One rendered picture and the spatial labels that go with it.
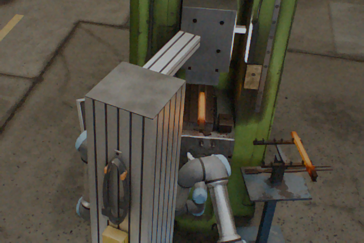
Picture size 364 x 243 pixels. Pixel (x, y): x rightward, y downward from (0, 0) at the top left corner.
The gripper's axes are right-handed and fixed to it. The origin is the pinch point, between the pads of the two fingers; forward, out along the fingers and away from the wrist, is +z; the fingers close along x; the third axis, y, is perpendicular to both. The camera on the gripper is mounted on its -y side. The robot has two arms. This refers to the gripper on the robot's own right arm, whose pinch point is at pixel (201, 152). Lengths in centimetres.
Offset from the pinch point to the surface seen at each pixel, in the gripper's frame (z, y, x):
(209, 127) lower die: 30.6, 5.3, 5.3
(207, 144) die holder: 24.6, 14.4, 5.1
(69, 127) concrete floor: 136, 100, -111
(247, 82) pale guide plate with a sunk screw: 43, -23, 27
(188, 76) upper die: 30.7, -31.9, -10.5
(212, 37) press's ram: 31, -59, 1
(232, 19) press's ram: 31, -71, 11
